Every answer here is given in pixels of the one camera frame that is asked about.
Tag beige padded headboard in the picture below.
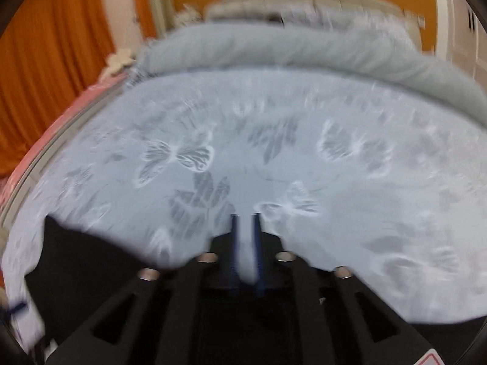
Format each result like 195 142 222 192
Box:
203 0 422 51

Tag fluffy white plush toy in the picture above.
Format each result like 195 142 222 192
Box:
173 4 202 28

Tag butterfly patterned bed sheet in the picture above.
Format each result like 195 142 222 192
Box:
2 68 486 323

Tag cream flower plush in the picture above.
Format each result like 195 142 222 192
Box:
99 49 135 81

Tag grey folded duvet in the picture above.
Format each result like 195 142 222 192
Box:
130 22 486 124

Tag white wardrobe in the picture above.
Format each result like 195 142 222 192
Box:
436 0 487 88

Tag narrow orange curtain strip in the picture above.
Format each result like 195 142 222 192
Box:
134 0 157 39

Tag butterfly patterned pillow left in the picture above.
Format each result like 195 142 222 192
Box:
203 0 315 22

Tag orange curtain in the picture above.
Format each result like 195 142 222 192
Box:
1 0 115 176

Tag butterfly patterned pillow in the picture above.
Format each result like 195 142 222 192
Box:
311 5 408 37
203 0 315 22

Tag butterfly patterned pillow right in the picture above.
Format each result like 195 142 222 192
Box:
311 5 408 37

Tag black pants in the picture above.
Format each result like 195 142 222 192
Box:
25 214 180 345

